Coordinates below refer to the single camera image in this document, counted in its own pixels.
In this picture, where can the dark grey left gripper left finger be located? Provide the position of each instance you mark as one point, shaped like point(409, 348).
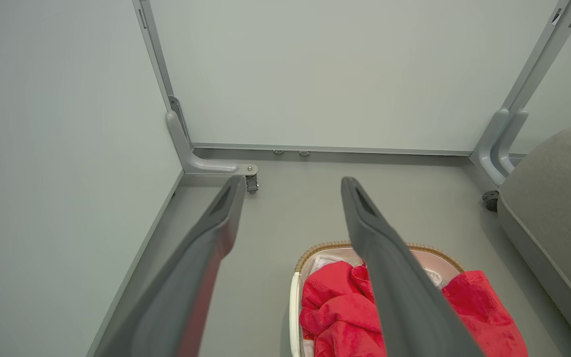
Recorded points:
point(186, 287)

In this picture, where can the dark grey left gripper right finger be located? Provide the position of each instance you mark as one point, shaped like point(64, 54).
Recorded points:
point(394, 287)

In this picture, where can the red and white garment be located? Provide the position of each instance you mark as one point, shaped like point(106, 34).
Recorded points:
point(335, 307)

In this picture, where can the grey fabric sofa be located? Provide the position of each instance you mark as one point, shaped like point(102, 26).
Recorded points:
point(553, 208)

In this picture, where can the white fabric basket liner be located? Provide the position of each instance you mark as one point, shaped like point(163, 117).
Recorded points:
point(322, 263)

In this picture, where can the white laundry basket brown rim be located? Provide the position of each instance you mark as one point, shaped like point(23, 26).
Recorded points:
point(294, 307)

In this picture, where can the small metal caster wheel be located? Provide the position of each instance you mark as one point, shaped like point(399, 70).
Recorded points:
point(252, 184)

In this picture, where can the grey partition stand foot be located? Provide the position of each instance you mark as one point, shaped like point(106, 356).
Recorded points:
point(191, 161)
point(493, 144)

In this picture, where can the black caster wheel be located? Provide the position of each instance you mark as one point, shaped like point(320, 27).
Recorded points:
point(490, 201)

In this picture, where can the grey partition bottom rail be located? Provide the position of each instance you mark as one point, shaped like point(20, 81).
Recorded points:
point(340, 149)

